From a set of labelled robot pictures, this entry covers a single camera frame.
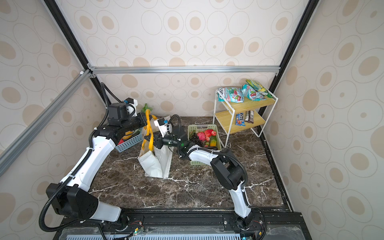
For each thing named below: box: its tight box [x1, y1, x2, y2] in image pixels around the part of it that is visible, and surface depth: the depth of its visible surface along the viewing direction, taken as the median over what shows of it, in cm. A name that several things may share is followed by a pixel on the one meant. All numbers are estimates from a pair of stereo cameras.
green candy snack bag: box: [217, 84, 254, 103], surface depth 85 cm
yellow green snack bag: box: [246, 79, 273, 99], surface depth 83 cm
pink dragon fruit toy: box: [197, 131, 206, 142], surface depth 104 cm
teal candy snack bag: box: [242, 84, 267, 101], surface depth 82 cm
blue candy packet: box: [235, 113, 246, 127], surface depth 97 cm
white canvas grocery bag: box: [138, 116, 174, 179], surface depth 79 cm
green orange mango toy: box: [210, 135, 217, 147], surface depth 104 cm
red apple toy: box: [204, 129, 214, 138], surface depth 107 cm
